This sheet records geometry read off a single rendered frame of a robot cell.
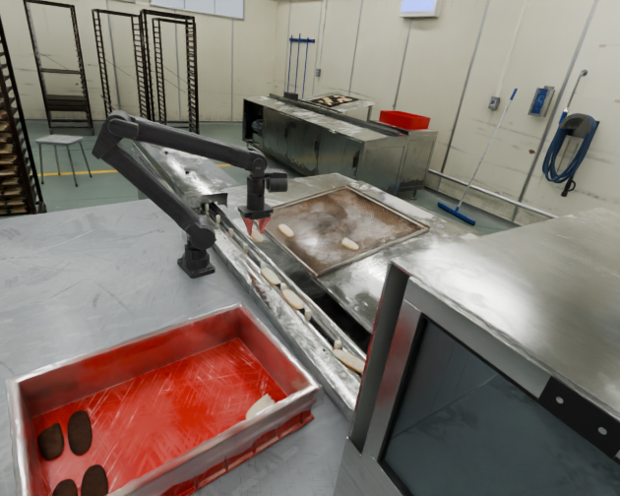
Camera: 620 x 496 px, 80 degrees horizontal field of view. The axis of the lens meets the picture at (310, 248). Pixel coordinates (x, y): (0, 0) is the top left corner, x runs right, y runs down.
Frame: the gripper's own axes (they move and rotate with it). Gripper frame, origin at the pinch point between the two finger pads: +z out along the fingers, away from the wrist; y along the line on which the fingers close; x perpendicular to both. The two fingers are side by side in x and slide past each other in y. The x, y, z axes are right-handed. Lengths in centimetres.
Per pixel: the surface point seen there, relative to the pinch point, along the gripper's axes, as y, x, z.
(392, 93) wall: 363, 332, -12
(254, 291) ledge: -9.6, -21.4, 7.9
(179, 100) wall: 149, 703, 50
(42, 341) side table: -62, -16, 10
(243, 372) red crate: -23, -46, 11
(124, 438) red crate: -49, -52, 11
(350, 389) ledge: -6, -63, 8
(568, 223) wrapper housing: 15, -82, -36
